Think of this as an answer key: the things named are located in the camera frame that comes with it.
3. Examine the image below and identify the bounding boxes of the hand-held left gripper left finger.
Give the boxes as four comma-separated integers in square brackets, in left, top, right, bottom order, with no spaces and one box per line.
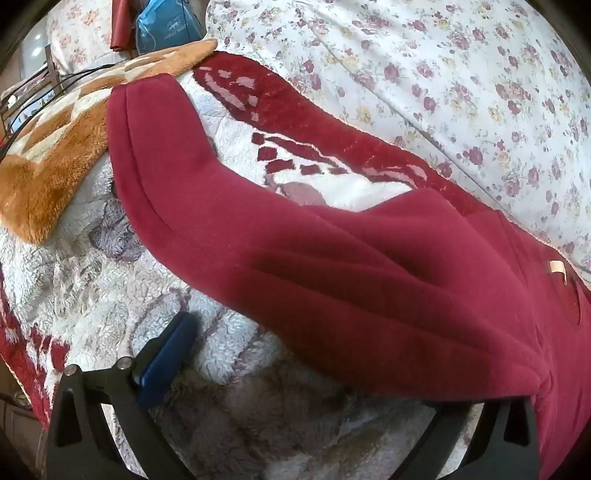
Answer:
[46,311,200,480]

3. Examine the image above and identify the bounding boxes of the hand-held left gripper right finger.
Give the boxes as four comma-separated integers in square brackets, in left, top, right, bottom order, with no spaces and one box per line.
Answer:
[401,396,542,480]

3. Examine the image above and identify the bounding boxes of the dark red fleece garment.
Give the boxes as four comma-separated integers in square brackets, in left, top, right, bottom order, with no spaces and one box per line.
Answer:
[106,73,591,480]

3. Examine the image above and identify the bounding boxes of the white and red fleece blanket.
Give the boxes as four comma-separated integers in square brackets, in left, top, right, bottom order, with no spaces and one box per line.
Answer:
[0,51,591,480]

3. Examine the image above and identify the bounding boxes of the brown and cream plush blanket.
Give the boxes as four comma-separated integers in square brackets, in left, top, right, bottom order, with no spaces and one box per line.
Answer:
[0,39,219,244]

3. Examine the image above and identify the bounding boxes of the blue plastic bag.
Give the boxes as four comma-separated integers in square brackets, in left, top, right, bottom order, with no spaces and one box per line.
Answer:
[134,0,204,54]

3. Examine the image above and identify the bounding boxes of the floral pillow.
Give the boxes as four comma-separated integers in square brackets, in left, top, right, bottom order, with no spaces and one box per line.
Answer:
[45,0,139,75]

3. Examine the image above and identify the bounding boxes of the dark red cloth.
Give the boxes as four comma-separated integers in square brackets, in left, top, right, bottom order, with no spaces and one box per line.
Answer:
[110,0,137,52]

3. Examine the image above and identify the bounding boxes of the floral bed sheet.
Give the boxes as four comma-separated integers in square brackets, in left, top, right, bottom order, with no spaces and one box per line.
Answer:
[205,0,591,283]

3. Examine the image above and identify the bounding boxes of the black cable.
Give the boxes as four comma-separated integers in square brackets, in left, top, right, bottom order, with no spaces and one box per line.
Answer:
[0,62,127,155]

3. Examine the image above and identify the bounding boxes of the metal chair frame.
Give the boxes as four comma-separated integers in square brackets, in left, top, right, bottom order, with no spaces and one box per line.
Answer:
[0,44,58,139]

